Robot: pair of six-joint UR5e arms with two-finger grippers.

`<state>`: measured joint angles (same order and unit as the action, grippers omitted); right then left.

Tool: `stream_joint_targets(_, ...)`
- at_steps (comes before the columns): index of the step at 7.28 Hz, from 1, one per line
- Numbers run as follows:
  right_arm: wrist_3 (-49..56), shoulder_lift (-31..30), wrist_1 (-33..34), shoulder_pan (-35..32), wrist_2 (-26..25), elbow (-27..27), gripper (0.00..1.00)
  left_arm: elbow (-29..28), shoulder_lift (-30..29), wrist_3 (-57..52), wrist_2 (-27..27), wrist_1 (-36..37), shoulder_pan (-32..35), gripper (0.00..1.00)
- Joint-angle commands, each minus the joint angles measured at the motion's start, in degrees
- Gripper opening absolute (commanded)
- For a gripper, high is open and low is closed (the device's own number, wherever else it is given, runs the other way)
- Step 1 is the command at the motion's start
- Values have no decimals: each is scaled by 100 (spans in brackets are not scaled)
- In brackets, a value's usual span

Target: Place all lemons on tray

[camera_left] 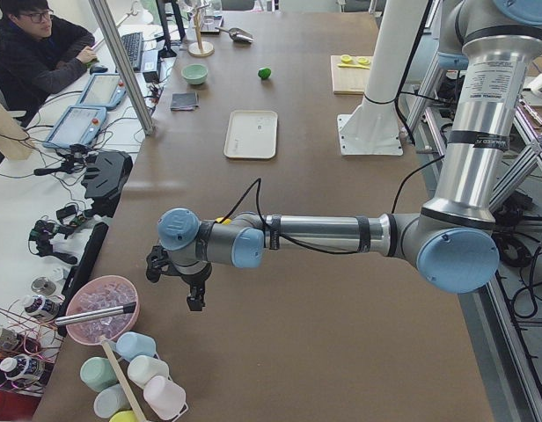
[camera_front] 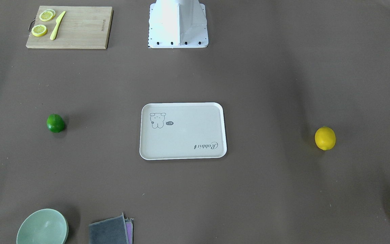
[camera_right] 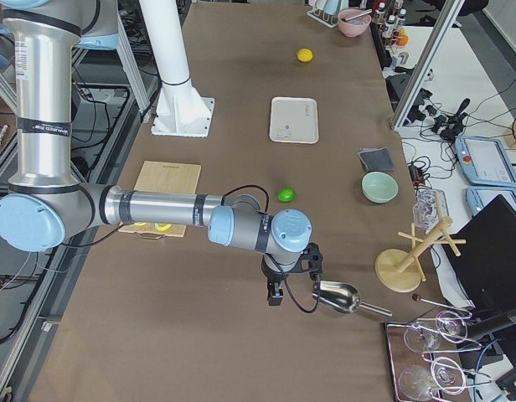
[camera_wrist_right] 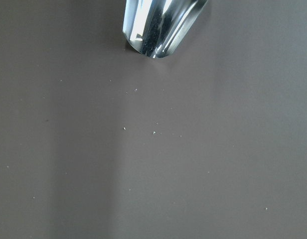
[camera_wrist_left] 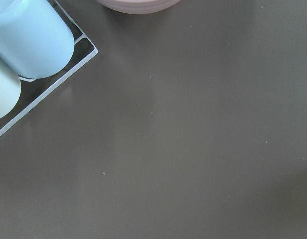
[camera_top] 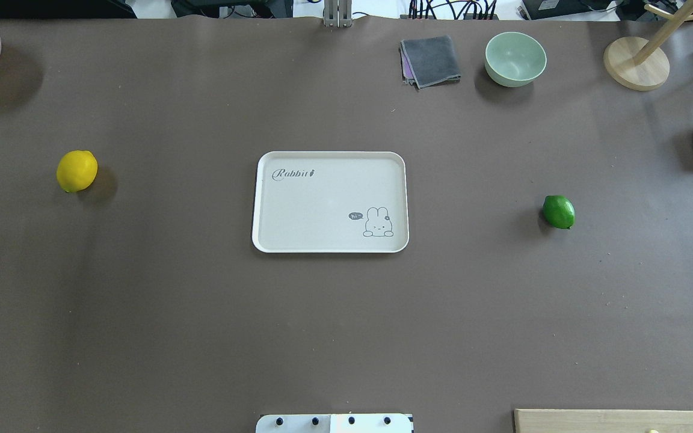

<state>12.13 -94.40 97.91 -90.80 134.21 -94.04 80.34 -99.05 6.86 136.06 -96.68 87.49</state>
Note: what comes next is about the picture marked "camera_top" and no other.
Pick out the yellow lemon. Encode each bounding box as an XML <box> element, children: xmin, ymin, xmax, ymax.
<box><xmin>56</xmin><ymin>150</ymin><xmax>99</xmax><ymax>194</ymax></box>

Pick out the wooden cutting board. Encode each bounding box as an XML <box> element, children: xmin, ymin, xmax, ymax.
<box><xmin>514</xmin><ymin>408</ymin><xmax>693</xmax><ymax>432</ymax></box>

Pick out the mint green bowl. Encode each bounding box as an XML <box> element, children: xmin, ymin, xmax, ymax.
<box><xmin>485</xmin><ymin>32</ymin><xmax>547</xmax><ymax>88</ymax></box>

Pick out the white rabbit tray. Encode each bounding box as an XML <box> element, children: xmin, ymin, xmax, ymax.
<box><xmin>252</xmin><ymin>151</ymin><xmax>410</xmax><ymax>253</ymax></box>

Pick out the grey folded cloth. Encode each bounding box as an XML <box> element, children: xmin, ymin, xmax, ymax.
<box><xmin>399</xmin><ymin>35</ymin><xmax>461</xmax><ymax>90</ymax></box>

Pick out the green lime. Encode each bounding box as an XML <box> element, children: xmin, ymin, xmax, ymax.
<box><xmin>542</xmin><ymin>195</ymin><xmax>576</xmax><ymax>230</ymax></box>

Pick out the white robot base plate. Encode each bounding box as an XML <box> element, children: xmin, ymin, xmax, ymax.
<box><xmin>255</xmin><ymin>412</ymin><xmax>414</xmax><ymax>432</ymax></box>

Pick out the wooden cup tree stand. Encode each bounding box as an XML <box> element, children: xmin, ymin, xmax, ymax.
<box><xmin>604</xmin><ymin>1</ymin><xmax>693</xmax><ymax>91</ymax></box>

